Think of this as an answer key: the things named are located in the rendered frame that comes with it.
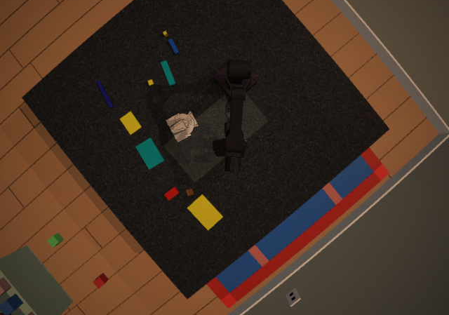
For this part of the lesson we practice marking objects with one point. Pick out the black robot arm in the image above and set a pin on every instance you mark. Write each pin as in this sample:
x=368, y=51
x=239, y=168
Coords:
x=233, y=147

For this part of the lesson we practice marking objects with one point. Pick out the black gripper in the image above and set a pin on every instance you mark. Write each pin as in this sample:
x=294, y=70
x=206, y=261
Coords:
x=226, y=126

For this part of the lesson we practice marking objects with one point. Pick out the teal rectangular bar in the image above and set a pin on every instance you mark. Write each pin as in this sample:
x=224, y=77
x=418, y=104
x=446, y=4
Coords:
x=168, y=73

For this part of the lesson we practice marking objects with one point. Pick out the teal flat square plate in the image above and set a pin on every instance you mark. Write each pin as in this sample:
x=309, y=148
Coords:
x=149, y=153

